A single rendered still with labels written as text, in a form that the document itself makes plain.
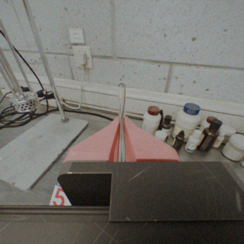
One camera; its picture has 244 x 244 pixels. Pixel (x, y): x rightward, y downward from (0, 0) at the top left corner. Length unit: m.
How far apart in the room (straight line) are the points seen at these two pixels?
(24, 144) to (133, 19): 0.56
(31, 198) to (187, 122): 0.48
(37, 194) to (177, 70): 0.57
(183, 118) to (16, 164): 0.53
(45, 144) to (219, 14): 0.65
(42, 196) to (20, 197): 0.05
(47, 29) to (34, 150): 0.50
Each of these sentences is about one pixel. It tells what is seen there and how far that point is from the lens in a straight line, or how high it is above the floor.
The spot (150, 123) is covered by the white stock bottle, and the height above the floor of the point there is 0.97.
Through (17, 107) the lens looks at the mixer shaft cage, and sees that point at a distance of 0.44.
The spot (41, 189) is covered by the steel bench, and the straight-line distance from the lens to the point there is 0.42.
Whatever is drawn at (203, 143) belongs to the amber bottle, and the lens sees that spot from 0.49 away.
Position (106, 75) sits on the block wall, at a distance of 0.60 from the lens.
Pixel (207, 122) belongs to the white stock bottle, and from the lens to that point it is 0.52.
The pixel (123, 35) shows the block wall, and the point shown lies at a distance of 0.54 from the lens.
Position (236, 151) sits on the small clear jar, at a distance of 0.51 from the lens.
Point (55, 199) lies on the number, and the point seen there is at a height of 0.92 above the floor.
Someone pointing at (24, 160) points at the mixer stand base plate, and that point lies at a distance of 0.49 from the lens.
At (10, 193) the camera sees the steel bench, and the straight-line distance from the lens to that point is 0.45.
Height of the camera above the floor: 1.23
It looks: 38 degrees down
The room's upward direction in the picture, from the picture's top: straight up
